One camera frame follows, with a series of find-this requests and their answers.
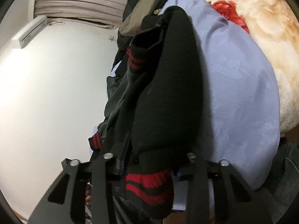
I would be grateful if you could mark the floral plush blanket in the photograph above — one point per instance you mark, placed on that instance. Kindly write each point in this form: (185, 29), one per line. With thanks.
(268, 28)

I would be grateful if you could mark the person's grey pants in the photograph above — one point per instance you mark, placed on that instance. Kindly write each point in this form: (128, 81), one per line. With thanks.
(287, 168)

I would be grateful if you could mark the light blue bed sheet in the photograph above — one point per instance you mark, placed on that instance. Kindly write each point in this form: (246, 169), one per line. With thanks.
(233, 86)

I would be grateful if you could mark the white air conditioner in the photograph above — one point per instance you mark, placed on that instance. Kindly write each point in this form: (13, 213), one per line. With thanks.
(28, 33)

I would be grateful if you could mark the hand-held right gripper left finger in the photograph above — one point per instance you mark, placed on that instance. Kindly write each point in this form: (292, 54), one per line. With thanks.
(105, 168)

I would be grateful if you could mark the olive grey garment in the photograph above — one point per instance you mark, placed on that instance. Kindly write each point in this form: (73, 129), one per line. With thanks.
(137, 16)

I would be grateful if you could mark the black coat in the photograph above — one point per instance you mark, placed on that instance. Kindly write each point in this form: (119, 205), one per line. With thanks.
(133, 2)

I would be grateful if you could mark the black varsity jacket red stripes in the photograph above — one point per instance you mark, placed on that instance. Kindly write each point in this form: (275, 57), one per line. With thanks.
(163, 98)

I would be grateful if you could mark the beige curtain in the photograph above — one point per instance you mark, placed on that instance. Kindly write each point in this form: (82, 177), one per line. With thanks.
(81, 2)

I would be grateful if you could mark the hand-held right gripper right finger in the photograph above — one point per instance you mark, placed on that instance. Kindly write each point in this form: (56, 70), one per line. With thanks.
(196, 179)

